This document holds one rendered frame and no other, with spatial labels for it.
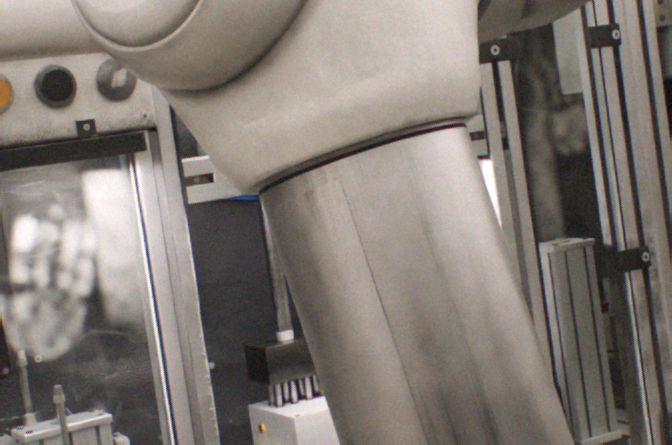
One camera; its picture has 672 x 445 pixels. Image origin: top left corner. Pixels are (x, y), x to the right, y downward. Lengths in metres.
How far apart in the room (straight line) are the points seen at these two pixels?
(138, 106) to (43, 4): 0.44
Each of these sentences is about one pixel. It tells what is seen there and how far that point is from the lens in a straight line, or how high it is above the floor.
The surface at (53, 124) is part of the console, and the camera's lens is 1.29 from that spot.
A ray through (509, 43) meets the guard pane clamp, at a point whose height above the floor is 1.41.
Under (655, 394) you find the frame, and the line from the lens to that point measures 1.67.
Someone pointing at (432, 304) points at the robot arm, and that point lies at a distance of 0.56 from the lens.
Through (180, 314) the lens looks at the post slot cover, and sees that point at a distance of 1.34.
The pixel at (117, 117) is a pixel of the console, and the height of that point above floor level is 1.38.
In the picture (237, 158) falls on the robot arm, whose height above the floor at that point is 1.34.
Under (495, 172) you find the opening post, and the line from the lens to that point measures 1.51.
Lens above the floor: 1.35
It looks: 3 degrees down
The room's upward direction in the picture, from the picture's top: 8 degrees counter-clockwise
